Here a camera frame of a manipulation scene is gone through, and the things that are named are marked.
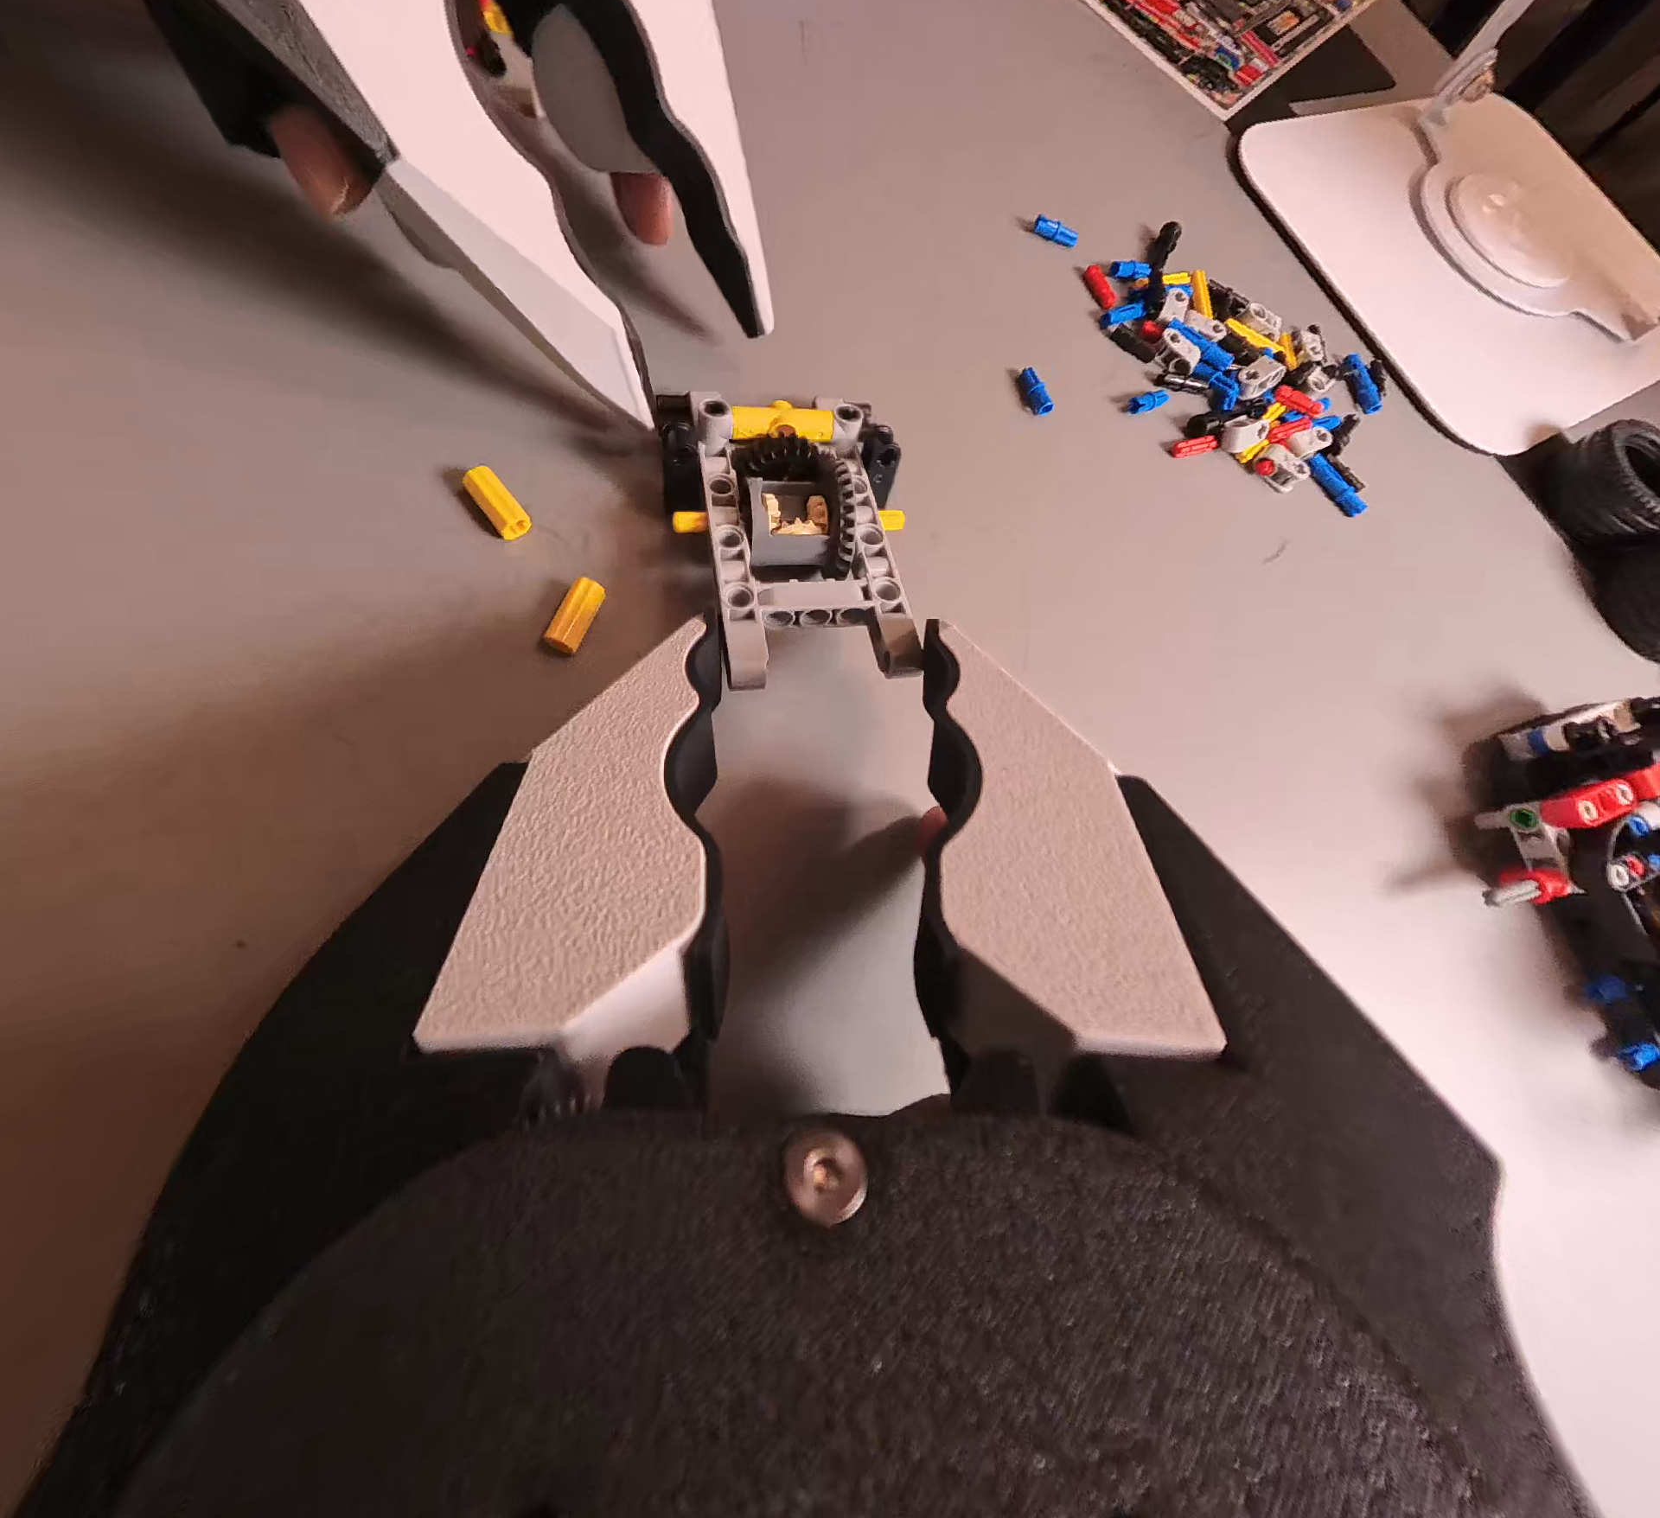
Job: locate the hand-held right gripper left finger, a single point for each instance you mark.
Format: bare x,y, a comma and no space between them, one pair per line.
572,871

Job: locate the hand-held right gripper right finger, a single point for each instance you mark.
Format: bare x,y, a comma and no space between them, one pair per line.
1061,883

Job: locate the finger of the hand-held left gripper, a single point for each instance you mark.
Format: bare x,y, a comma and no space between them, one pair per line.
690,53
375,3

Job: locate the yellow lego connector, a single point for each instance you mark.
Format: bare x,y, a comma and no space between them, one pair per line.
498,501
572,616

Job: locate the grey lego frame assembly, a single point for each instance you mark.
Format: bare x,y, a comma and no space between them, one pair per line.
735,596

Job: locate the blue lego pin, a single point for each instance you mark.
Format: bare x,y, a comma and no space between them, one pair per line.
1058,232
1033,390

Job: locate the lego car chassis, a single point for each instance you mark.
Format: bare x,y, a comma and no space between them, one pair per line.
1578,844

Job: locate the pile of mixed lego pieces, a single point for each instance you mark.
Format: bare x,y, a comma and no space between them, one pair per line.
1218,360

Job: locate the person's left hand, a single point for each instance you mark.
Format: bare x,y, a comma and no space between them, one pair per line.
326,169

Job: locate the black rubber tyre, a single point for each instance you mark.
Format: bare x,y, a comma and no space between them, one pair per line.
1626,596
1608,483

